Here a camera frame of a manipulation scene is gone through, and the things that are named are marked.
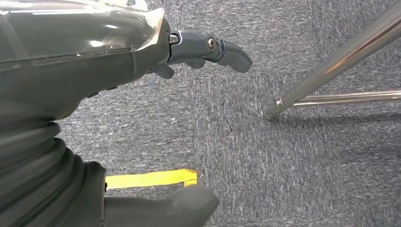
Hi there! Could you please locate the stainless steel workbench table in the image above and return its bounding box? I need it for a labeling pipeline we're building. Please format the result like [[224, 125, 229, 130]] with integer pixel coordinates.
[[264, 1, 401, 120]]

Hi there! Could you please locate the yellow floor tape square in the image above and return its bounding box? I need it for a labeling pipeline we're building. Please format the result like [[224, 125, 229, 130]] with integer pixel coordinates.
[[105, 168, 199, 191]]

